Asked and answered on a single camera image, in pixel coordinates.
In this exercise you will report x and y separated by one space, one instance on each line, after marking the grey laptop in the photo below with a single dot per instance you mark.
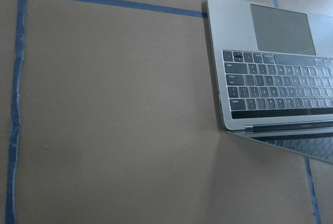
274 75

